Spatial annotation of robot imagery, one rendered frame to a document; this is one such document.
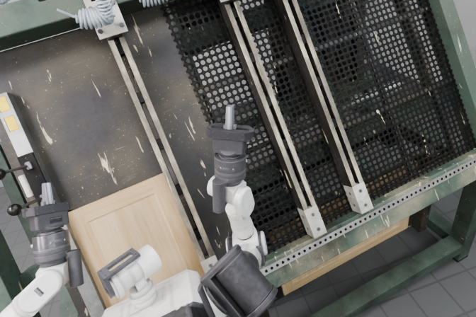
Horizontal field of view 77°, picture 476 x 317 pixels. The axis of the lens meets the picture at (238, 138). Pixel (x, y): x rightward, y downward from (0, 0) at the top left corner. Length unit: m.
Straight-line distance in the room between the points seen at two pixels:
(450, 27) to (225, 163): 1.35
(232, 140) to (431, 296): 1.81
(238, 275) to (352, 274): 1.62
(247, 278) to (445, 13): 1.50
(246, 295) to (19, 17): 1.09
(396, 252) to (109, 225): 1.88
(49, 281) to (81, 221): 0.34
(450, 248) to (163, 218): 1.75
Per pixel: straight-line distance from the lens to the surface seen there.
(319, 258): 1.39
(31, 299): 1.00
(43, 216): 0.98
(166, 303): 0.78
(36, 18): 1.26
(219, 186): 0.81
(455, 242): 2.37
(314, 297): 2.24
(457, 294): 2.39
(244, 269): 0.77
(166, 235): 1.25
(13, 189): 1.39
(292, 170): 1.24
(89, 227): 1.26
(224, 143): 0.79
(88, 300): 1.33
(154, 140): 1.14
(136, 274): 0.77
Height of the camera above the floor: 1.99
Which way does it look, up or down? 33 degrees down
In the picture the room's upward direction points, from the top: 14 degrees counter-clockwise
